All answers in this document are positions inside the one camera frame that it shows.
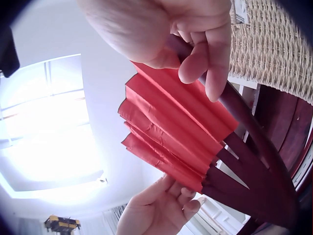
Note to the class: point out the person's right hand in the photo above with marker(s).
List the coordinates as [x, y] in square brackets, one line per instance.
[137, 22]

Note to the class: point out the person's left hand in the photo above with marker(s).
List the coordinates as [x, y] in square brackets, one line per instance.
[151, 213]

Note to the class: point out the person's left thumb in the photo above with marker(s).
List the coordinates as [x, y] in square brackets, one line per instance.
[194, 208]

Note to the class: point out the person's right thumb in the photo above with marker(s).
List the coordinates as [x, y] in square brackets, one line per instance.
[151, 52]

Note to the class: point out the person's right fingers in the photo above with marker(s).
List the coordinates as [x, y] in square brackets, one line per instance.
[212, 61]

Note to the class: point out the person's left fingers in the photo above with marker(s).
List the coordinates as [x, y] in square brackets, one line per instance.
[171, 187]

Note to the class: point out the red folding fan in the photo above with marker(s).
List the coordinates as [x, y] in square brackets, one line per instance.
[176, 127]

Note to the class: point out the woven wicker chair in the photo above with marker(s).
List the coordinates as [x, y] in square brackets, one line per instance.
[271, 41]

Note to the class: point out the small round ceiling fixture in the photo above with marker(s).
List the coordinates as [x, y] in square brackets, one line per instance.
[103, 180]

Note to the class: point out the dark red wooden furniture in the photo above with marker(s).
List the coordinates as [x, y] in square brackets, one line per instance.
[291, 127]

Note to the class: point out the yellow and black object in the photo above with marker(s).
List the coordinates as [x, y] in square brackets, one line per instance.
[62, 223]

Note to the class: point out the bright window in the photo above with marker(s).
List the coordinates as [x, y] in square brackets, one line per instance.
[46, 102]

